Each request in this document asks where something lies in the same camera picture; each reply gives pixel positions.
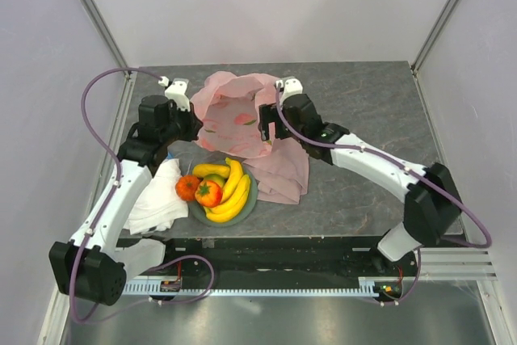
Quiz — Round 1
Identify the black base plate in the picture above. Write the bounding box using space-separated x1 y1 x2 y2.
116 235 421 281

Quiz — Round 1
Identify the red-yellow apple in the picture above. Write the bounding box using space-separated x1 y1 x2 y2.
195 180 223 208

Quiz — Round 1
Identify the right aluminium frame post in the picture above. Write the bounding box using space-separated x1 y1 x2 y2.
410 0 460 76

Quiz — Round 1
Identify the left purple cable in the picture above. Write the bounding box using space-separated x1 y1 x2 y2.
68 68 162 325

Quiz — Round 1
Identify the purple cable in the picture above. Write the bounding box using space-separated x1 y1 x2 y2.
275 86 493 308
68 68 162 325

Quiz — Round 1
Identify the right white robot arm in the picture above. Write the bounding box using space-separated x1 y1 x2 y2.
258 94 461 276

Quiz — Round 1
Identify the aluminium rail front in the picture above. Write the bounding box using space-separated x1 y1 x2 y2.
419 247 497 281

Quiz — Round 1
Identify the yellow banana bunch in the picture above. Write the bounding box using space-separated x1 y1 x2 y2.
204 158 251 224

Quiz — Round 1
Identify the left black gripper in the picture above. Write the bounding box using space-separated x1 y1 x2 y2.
160 99 203 145

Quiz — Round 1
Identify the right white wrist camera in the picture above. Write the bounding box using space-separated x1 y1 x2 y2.
275 77 303 104

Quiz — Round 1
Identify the pink plastic bag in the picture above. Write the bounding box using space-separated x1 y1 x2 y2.
191 71 277 159

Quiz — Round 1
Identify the aluminium frame post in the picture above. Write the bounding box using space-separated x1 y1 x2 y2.
410 0 460 76
79 0 128 67

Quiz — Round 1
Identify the white cloth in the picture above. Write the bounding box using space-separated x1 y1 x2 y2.
124 158 188 235

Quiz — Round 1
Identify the grey-green plate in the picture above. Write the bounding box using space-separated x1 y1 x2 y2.
188 166 258 228

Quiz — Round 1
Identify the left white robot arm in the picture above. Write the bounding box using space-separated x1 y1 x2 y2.
49 93 202 305

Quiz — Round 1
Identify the yellow mango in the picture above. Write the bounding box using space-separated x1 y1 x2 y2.
192 163 230 179

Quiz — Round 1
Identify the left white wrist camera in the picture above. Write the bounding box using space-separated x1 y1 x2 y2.
158 76 191 111

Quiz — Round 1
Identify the mauve folded cloth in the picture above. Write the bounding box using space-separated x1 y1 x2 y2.
244 138 309 204

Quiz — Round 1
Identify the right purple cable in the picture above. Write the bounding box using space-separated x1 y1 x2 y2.
275 86 493 308

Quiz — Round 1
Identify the left aluminium frame post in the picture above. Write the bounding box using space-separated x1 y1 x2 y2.
79 0 128 67

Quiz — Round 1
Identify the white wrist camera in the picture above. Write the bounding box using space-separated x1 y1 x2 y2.
158 76 191 111
275 77 303 104

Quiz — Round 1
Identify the orange tangerine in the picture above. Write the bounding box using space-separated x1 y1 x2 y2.
175 175 201 202

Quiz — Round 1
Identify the white slotted cable duct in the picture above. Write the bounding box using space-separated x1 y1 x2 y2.
122 276 379 298

